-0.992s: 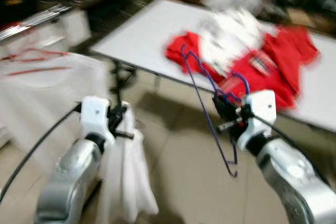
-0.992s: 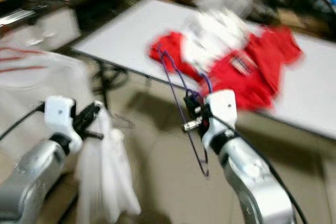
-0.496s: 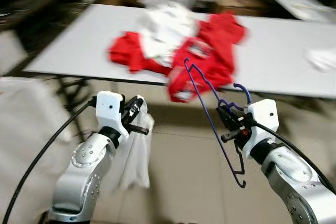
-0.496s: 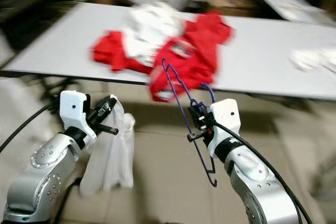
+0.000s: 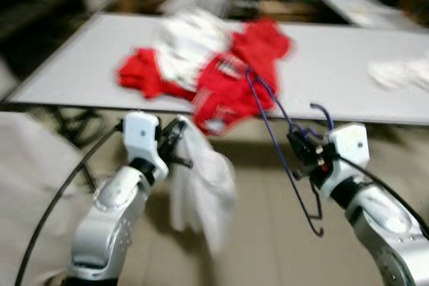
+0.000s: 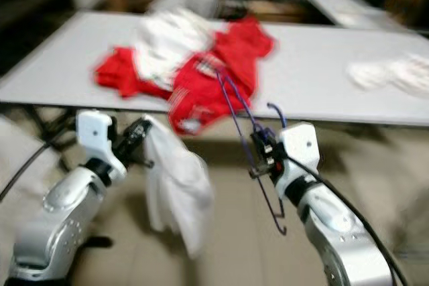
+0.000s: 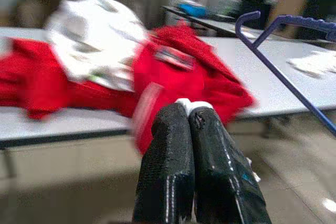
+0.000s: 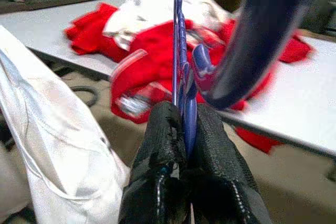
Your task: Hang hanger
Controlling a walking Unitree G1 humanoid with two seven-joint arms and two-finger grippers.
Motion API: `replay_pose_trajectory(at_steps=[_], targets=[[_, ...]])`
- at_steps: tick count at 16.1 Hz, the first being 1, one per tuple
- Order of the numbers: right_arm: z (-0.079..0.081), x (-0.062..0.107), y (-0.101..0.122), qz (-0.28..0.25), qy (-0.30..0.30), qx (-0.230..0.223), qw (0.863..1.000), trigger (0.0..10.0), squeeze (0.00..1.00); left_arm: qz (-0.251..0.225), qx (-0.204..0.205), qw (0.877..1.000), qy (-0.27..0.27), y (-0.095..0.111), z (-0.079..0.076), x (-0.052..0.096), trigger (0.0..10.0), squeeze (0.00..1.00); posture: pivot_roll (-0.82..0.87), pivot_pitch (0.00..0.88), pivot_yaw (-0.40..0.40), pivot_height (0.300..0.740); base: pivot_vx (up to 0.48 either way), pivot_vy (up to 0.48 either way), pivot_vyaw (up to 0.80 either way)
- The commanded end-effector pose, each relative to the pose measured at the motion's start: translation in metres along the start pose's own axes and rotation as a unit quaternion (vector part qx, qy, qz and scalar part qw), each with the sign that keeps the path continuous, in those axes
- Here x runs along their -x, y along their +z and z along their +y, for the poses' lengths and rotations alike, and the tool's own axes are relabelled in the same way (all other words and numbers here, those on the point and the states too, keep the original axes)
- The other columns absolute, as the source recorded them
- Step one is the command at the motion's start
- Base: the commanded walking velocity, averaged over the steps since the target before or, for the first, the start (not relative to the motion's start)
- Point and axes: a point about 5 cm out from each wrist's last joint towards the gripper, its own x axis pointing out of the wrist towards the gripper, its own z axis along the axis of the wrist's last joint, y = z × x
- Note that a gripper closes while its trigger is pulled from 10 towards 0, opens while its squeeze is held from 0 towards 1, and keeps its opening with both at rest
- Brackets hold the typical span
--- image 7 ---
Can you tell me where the white crumpled garment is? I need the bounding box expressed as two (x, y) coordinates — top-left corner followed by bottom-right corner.
(46, 0), (148, 92)

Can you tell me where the small blue object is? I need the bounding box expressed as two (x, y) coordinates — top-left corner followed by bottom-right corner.
(177, 1), (208, 17)

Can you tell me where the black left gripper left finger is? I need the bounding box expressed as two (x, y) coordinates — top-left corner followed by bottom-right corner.
(132, 102), (195, 224)

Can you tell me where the white T-shirt red blue print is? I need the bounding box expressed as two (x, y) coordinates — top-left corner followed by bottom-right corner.
(286, 50), (336, 78)

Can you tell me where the blue plastic clothes hanger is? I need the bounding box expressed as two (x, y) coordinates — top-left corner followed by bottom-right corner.
(235, 10), (336, 137)

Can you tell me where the red garment with label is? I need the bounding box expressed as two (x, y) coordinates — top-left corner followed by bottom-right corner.
(0, 24), (258, 156)

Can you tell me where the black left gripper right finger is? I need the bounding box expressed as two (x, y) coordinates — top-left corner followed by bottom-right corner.
(188, 105), (272, 224)

